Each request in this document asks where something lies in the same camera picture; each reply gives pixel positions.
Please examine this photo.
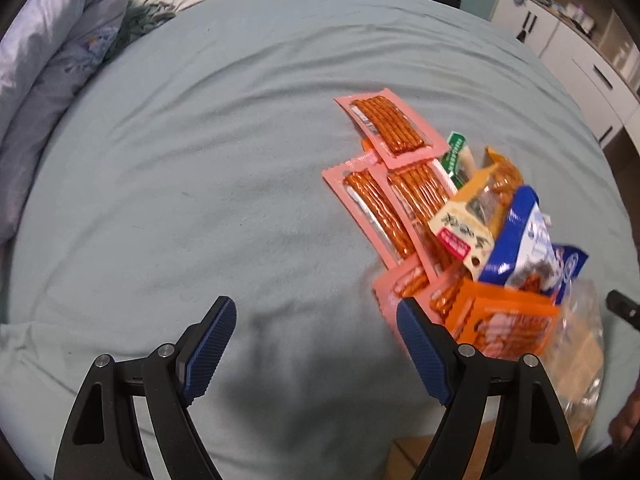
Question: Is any pink packet of orange sticks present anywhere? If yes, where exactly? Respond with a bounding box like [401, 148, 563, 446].
[427, 270, 476, 332]
[321, 152, 421, 268]
[334, 87, 451, 171]
[384, 160, 467, 282]
[372, 255, 437, 325]

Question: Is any black hanging strap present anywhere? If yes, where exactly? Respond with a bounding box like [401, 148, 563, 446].
[516, 10, 539, 44]

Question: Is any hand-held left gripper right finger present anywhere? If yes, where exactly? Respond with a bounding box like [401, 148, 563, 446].
[396, 297, 581, 480]

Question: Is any white cabinet unit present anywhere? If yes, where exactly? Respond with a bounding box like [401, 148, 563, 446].
[489, 0, 640, 150]

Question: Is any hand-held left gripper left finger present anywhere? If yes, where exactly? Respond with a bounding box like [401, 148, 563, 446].
[52, 296, 237, 480]

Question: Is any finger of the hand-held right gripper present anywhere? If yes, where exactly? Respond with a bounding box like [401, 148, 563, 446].
[605, 290, 640, 332]

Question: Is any pale yellow snack packet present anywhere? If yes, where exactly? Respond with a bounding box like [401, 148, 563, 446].
[427, 162, 505, 281]

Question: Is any green patterned cloth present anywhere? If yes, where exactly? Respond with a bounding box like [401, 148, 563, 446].
[106, 0, 177, 62]

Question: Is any orange-yellow snack packet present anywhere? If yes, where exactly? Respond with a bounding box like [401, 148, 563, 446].
[482, 146, 524, 211]

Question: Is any clear plastic bag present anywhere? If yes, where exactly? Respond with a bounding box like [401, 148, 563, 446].
[542, 280, 607, 453]

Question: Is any person's right forearm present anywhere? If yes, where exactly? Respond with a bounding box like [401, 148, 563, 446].
[609, 391, 640, 448]

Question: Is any orange snack box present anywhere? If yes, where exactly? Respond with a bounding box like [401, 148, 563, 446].
[440, 279, 559, 361]

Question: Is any green snack packet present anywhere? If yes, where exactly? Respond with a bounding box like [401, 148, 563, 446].
[441, 131, 474, 191]

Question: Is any large blue snack packet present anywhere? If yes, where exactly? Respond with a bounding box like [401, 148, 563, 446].
[477, 186, 552, 292]

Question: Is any small blue snack packet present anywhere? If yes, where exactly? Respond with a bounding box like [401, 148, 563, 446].
[549, 243, 589, 306]

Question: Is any purple floral quilt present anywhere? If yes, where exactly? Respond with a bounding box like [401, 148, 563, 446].
[0, 0, 139, 241]

